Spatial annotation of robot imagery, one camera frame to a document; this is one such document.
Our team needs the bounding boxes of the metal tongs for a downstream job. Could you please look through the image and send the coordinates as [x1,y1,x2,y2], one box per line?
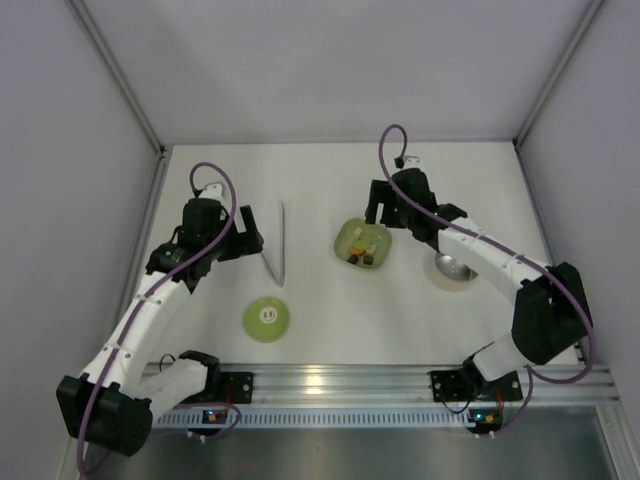
[261,198,286,288]

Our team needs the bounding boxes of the green macaron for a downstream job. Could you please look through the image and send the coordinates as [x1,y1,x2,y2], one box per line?
[354,239,371,251]

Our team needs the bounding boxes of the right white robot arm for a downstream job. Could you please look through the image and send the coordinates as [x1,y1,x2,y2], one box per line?
[365,168,593,397]

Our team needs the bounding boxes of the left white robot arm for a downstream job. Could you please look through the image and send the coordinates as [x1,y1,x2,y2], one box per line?
[56,198,263,456]

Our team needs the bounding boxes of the green round lid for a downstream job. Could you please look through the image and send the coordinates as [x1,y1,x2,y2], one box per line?
[242,297,290,343]

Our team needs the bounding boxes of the steel bowl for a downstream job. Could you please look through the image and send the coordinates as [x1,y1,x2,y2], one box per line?
[431,253,477,292]

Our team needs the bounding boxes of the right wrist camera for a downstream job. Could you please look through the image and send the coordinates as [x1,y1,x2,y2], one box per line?
[394,155,423,171]

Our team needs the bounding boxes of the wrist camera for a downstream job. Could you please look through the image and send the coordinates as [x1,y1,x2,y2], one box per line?
[198,182,225,203]
[394,155,423,171]

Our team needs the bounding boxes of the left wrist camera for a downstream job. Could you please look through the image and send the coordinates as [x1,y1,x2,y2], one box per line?
[198,182,225,203]

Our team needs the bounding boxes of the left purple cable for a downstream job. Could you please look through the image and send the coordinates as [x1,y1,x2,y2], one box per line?
[78,162,244,475]

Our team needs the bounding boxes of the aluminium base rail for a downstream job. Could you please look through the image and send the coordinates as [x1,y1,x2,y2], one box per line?
[142,363,620,406]

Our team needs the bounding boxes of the slotted cable duct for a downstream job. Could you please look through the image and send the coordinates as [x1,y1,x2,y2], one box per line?
[154,407,474,429]

